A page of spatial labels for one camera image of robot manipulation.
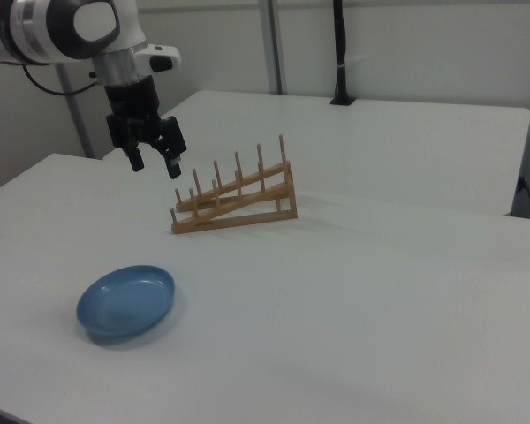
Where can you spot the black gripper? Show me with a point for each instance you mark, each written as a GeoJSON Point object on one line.
{"type": "Point", "coordinates": [132, 99]}

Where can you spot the blue plastic plate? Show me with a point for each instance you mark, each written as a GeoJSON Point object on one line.
{"type": "Point", "coordinates": [126, 302]}

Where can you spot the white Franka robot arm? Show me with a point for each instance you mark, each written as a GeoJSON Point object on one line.
{"type": "Point", "coordinates": [35, 31]}

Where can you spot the wooden plate rack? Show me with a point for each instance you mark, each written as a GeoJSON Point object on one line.
{"type": "Point", "coordinates": [238, 205]}

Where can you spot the black pole with base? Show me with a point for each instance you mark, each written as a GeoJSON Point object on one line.
{"type": "Point", "coordinates": [341, 53]}

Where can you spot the grey partition post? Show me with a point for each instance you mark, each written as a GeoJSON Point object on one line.
{"type": "Point", "coordinates": [76, 115]}
{"type": "Point", "coordinates": [274, 44]}

